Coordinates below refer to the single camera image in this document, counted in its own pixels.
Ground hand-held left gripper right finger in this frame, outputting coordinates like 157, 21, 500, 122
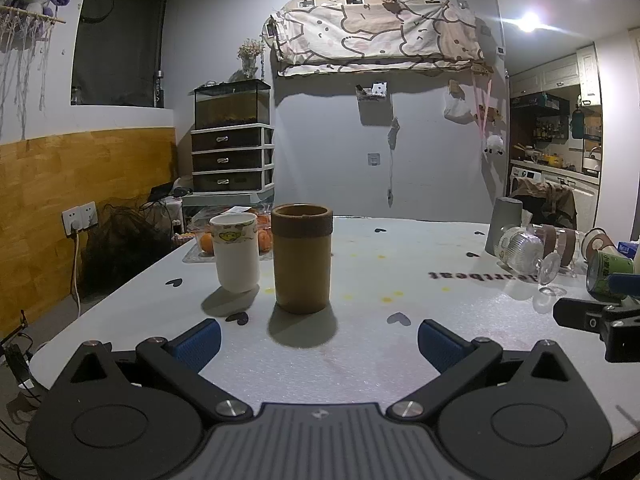
386, 318, 586, 422

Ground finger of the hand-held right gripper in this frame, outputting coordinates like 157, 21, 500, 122
552, 297, 640, 332
607, 273, 640, 297

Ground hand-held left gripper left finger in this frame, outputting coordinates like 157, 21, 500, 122
64, 318, 254, 424

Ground green paper cup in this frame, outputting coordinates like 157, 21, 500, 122
585, 250, 637, 302

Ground brown and white paper cup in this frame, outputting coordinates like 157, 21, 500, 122
582, 228, 619, 264

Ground glass cup with brown band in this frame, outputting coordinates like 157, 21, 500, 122
534, 224, 558, 257
556, 228, 582, 267

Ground white cup with printed band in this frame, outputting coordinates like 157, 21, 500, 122
209, 212, 261, 294

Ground grey cup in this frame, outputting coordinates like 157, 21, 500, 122
483, 197, 524, 256

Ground brown cylindrical cup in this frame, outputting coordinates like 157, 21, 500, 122
271, 203, 334, 314

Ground clear stemmed glass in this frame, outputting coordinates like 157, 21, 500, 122
536, 252, 564, 287

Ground clear plastic tray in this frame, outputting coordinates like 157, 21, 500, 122
182, 208, 275, 264

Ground chair with brown jacket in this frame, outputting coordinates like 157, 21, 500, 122
509, 176, 579, 232

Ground black mesh net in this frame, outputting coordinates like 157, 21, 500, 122
81, 204, 175, 297

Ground white washing machine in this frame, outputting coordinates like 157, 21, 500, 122
508, 159, 545, 196

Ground kitchen shelf with bottles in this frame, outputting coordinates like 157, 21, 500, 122
532, 119, 571, 144

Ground white drawer unit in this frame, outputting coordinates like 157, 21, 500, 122
189, 123, 276, 194

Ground white hanging bag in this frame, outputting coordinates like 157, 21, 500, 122
443, 87, 474, 124

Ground glass aquarium tank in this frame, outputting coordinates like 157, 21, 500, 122
193, 78, 272, 130

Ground ceiling light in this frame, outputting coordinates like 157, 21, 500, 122
515, 9, 547, 35

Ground dried flowers in vase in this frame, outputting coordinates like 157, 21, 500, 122
236, 39, 266, 79

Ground dark window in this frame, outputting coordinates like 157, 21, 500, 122
70, 0, 170, 109

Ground white power cable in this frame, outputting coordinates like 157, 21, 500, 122
71, 232, 83, 317

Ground white wall socket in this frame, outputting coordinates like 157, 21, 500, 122
61, 201, 99, 235

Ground tangle of black cables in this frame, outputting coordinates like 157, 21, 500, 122
0, 309, 43, 476

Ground white kitchen wall cabinets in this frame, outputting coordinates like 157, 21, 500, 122
509, 42, 604, 107

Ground white macrame wall hanging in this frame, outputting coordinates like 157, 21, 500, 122
0, 5, 67, 142

